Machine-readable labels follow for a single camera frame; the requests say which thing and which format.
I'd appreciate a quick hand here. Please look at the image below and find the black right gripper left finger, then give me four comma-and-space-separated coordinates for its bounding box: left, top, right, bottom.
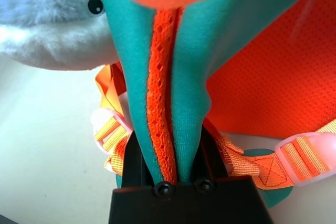
122, 128, 156, 189

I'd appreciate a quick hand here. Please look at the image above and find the grey white plush shark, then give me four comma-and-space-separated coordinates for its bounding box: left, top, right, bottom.
0, 0, 118, 72

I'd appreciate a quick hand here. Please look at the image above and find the teal and orange backpack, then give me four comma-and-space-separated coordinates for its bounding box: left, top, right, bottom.
85, 0, 336, 210

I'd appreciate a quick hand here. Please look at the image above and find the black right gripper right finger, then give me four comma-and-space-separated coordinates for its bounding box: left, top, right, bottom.
193, 123, 229, 184

